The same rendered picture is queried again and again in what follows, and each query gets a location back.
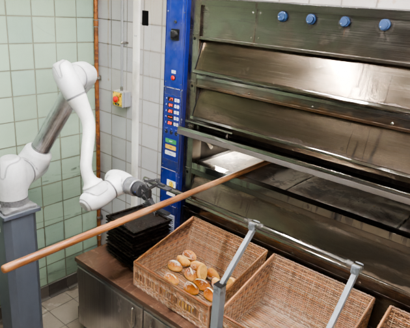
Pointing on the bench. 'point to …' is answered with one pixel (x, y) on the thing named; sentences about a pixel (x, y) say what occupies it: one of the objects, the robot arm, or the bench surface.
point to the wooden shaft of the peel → (122, 220)
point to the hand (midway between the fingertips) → (166, 201)
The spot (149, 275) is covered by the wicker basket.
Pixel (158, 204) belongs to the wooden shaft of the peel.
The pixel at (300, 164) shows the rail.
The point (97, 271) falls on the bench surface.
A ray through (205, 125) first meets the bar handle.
